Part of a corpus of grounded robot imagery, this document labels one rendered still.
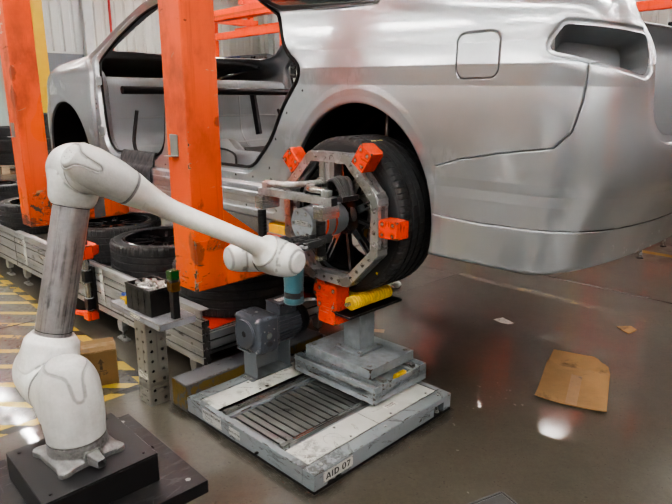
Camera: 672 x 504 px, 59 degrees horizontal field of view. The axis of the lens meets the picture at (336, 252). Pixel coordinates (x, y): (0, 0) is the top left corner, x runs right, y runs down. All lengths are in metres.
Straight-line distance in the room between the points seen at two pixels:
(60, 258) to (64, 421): 0.44
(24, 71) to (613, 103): 3.40
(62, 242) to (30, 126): 2.51
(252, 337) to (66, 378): 1.11
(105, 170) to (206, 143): 0.96
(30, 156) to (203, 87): 1.97
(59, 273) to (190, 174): 0.87
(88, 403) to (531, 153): 1.52
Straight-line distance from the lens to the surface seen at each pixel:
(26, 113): 4.28
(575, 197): 2.04
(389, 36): 2.39
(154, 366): 2.77
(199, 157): 2.53
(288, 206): 2.60
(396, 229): 2.20
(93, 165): 1.64
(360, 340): 2.67
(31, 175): 4.30
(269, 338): 2.65
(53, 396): 1.71
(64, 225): 1.81
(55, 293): 1.84
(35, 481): 1.79
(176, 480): 1.81
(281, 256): 1.77
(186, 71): 2.51
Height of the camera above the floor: 1.32
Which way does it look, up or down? 14 degrees down
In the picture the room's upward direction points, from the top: straight up
